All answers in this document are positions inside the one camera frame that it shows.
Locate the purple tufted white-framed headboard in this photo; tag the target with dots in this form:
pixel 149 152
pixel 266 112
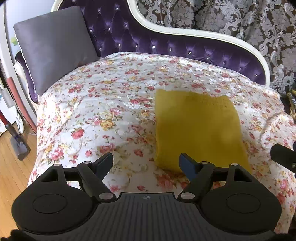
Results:
pixel 118 26

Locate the grey square pillow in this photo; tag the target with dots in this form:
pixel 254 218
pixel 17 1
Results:
pixel 53 45

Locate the red grey stick vacuum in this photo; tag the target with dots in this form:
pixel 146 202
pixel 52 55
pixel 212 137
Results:
pixel 18 144

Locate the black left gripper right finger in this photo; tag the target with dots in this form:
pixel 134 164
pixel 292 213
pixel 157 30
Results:
pixel 199 176

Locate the brown silver damask curtain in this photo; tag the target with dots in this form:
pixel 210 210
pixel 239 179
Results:
pixel 269 26

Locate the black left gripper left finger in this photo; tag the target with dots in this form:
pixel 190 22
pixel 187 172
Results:
pixel 92 175

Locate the mustard yellow knit sweater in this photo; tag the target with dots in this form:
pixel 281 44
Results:
pixel 205 128

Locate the striped dark item bedside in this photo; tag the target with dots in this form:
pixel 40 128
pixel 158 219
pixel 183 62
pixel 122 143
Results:
pixel 288 100

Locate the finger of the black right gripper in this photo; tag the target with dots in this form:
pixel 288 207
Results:
pixel 284 156

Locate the floral quilted bedspread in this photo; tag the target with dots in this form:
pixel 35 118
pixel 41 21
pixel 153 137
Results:
pixel 108 106

